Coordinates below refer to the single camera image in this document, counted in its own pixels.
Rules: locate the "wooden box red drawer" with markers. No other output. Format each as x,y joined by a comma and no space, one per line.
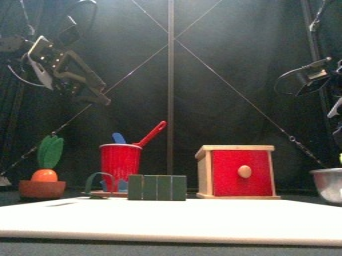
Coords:
238,173

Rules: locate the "vertical metal frame pole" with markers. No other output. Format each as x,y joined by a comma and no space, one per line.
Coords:
170,83

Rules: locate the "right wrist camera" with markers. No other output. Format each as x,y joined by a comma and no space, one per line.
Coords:
308,78

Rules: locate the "toy carrot in pot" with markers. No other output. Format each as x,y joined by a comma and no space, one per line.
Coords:
44,176

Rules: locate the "metal bowl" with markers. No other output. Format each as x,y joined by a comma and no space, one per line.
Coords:
329,185

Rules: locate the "pink translucent tray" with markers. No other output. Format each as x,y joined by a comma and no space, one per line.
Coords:
107,193

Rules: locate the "blue toy utensil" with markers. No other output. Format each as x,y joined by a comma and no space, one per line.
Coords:
118,138

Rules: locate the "single dark green block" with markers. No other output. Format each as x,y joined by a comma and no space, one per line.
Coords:
135,187

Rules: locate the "white rectangular board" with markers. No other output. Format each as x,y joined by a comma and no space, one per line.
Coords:
178,220

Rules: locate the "red toy spoon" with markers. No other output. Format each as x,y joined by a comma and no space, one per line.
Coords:
154,133

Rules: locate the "red ribbed cup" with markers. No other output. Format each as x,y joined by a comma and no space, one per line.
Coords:
121,163

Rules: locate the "black marker pen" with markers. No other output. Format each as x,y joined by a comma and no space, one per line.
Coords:
60,203

